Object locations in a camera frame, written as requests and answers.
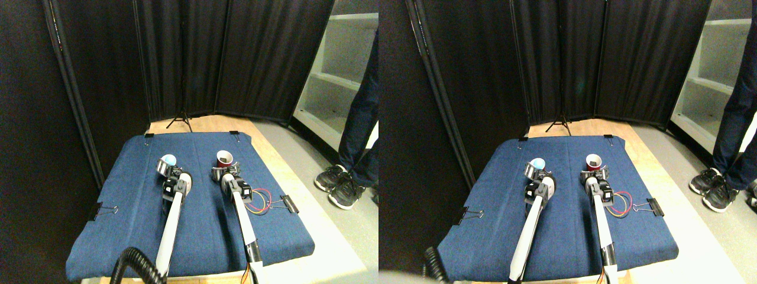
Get grey curtain stand pole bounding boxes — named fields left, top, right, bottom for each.
left=407, top=0, right=476, bottom=189
left=43, top=0, right=102, bottom=189

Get black tripod stand foot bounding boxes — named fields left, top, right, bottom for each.
left=545, top=114, right=572, bottom=137
left=166, top=111, right=193, bottom=133

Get black ribbed hose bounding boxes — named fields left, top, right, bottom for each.
left=423, top=246, right=446, bottom=283
left=109, top=247, right=167, bottom=284

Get person's legs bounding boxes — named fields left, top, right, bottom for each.
left=313, top=24, right=379, bottom=211
left=688, top=0, right=757, bottom=214

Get white shelf unit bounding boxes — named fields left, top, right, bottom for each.
left=292, top=13, right=379, bottom=152
left=669, top=18, right=757, bottom=156

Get dark blue cloth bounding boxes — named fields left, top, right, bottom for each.
left=432, top=135, right=680, bottom=282
left=66, top=131, right=315, bottom=282

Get red wire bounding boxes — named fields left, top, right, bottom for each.
left=248, top=188, right=274, bottom=211
left=609, top=191, right=632, bottom=215

